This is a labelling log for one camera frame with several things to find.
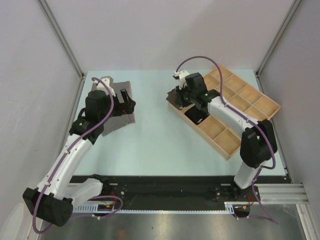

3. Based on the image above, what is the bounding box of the grey striped underwear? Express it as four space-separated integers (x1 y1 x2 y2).
85 77 135 136

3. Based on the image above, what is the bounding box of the brown underwear beige waistband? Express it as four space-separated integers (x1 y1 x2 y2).
166 88 183 110

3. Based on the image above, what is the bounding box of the black underwear beige waistband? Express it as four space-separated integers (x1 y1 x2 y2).
184 106 209 125

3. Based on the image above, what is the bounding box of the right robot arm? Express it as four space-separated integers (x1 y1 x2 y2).
173 70 278 201

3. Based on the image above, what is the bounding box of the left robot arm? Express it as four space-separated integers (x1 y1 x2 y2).
22 89 136 227

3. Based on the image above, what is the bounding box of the wooden compartment tray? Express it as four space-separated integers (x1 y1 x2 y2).
166 66 281 168

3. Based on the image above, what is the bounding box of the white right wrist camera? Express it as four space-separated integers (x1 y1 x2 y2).
172 70 190 81

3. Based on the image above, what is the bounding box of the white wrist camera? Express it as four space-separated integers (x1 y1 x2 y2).
172 70 190 81
94 76 116 97

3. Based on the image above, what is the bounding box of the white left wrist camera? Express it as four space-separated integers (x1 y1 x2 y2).
94 76 116 97

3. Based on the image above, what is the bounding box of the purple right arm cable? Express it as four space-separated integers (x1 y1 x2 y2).
175 55 280 225

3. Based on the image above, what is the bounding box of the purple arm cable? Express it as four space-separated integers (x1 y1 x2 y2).
175 55 280 225
32 76 125 235

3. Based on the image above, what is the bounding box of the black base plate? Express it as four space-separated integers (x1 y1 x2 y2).
68 174 262 211

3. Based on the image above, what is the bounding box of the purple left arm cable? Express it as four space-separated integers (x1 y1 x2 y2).
32 76 125 235

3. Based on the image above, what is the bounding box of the grey slotted cable duct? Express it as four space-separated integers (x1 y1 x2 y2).
72 201 236 215

